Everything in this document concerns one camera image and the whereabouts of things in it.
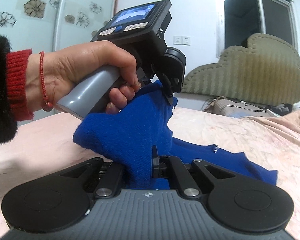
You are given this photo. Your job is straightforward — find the white wall switch plate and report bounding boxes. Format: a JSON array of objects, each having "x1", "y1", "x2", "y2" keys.
[{"x1": 173, "y1": 36, "x2": 191, "y2": 46}]

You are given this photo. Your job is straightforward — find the white floral wardrobe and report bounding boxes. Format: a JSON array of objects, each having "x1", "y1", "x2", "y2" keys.
[{"x1": 0, "y1": 0, "x2": 115, "y2": 53}]

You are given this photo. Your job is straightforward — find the dark clothes on pillow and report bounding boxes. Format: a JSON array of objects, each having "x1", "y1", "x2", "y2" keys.
[{"x1": 266, "y1": 103, "x2": 293, "y2": 116}]

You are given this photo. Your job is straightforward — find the pink bed sheet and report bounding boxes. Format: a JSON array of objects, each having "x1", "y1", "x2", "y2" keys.
[{"x1": 0, "y1": 107, "x2": 300, "y2": 239}]

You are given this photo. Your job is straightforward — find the dark window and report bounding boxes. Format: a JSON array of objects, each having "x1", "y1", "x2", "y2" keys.
[{"x1": 217, "y1": 0, "x2": 298, "y2": 55}]

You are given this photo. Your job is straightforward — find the blue knit sweater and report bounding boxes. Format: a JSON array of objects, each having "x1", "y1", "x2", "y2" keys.
[{"x1": 73, "y1": 81, "x2": 278, "y2": 190}]

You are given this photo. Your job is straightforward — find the person's left hand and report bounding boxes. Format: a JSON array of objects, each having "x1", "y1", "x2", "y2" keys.
[{"x1": 25, "y1": 41, "x2": 141, "y2": 114}]

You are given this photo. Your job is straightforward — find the red and black sleeve forearm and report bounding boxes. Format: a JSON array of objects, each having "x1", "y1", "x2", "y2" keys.
[{"x1": 0, "y1": 35, "x2": 33, "y2": 144}]

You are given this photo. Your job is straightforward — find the red string bracelet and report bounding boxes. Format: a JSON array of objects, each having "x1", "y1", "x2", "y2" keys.
[{"x1": 38, "y1": 51, "x2": 55, "y2": 113}]

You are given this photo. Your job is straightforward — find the beige patterned pillow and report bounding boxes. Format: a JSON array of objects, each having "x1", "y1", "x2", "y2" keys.
[{"x1": 203, "y1": 98, "x2": 279, "y2": 118}]

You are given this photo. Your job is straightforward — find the orange blanket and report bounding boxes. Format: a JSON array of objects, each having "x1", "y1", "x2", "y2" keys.
[{"x1": 244, "y1": 110, "x2": 300, "y2": 147}]

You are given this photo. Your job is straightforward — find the olive padded headboard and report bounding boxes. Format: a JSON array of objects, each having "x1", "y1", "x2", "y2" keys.
[{"x1": 182, "y1": 33, "x2": 300, "y2": 106}]

